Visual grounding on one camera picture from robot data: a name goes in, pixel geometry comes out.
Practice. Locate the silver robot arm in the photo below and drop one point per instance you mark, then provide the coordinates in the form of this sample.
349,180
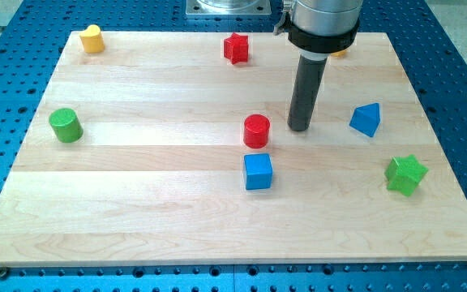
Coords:
320,27

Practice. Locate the yellow block behind arm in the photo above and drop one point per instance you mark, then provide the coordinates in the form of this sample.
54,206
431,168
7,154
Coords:
339,53

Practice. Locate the red star block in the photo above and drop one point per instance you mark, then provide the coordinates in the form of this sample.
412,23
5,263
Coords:
236,48

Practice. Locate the green star block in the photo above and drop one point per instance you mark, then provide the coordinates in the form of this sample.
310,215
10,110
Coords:
404,174

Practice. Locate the red cylinder block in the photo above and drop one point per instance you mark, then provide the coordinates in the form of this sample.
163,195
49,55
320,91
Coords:
256,131

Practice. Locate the blue cube block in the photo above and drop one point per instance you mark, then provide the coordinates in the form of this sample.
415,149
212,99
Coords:
257,171

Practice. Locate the wooden board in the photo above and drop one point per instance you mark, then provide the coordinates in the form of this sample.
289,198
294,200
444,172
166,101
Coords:
158,175

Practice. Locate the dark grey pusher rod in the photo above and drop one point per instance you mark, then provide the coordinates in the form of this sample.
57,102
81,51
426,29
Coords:
305,91

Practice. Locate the blue triangular prism block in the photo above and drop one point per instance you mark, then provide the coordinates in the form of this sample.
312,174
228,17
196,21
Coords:
366,119

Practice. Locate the green cylinder block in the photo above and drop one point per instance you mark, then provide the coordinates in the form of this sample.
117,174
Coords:
66,125

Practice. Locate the yellow heart block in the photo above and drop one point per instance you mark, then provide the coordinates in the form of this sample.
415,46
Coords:
92,39

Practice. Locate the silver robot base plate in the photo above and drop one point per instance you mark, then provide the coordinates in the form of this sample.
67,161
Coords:
228,7

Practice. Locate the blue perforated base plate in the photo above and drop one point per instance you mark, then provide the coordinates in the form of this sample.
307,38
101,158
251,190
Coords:
430,39

